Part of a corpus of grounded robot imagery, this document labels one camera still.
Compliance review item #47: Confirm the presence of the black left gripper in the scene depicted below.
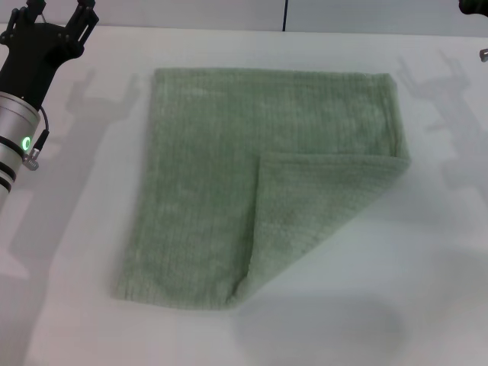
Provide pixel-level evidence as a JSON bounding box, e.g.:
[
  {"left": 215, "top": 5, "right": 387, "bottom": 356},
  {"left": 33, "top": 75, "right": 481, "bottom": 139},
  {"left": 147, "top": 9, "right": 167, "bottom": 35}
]
[{"left": 0, "top": 0, "right": 101, "bottom": 108}]

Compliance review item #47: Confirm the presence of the green terry towel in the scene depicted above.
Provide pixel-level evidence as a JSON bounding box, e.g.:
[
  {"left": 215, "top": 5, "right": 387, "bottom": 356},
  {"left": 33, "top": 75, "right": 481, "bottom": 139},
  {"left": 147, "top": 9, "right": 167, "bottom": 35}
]
[{"left": 109, "top": 67, "right": 413, "bottom": 306}]

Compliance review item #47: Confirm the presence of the grey left arm cable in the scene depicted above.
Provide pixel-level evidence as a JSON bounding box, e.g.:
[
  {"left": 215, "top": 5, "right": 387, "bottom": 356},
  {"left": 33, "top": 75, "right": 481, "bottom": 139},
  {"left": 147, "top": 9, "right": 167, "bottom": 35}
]
[{"left": 22, "top": 106, "right": 51, "bottom": 171}]

